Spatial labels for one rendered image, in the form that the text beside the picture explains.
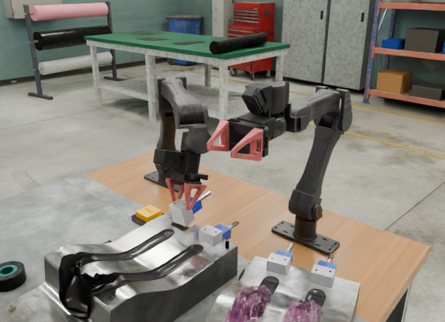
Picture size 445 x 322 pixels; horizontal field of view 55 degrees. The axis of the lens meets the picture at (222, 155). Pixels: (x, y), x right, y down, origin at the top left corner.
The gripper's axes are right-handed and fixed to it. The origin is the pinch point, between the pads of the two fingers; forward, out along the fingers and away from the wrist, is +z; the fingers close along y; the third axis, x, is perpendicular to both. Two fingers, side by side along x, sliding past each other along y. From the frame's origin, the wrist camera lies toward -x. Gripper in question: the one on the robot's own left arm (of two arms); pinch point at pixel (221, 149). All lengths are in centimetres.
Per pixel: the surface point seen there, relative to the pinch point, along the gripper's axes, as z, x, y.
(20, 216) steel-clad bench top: 11, 39, -77
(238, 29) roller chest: -519, 51, -405
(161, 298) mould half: 14.1, 31.0, -5.2
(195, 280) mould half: 4.3, 32.4, -5.0
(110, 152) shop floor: -158, 124, -277
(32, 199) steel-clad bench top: 3, 40, -86
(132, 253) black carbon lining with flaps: 7.5, 31.6, -23.5
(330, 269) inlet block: -18.2, 31.8, 17.3
